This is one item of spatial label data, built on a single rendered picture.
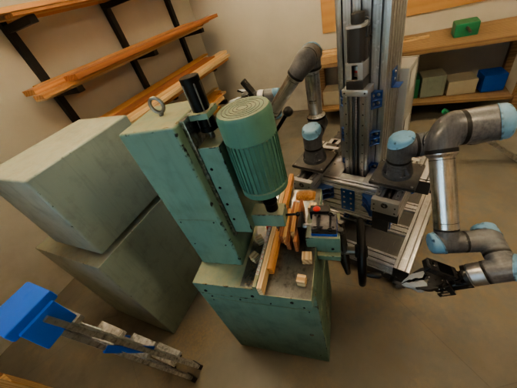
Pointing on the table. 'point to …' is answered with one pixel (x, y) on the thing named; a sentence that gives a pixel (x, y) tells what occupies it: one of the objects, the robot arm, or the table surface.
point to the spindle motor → (254, 146)
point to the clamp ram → (301, 226)
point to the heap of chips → (305, 195)
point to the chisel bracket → (264, 219)
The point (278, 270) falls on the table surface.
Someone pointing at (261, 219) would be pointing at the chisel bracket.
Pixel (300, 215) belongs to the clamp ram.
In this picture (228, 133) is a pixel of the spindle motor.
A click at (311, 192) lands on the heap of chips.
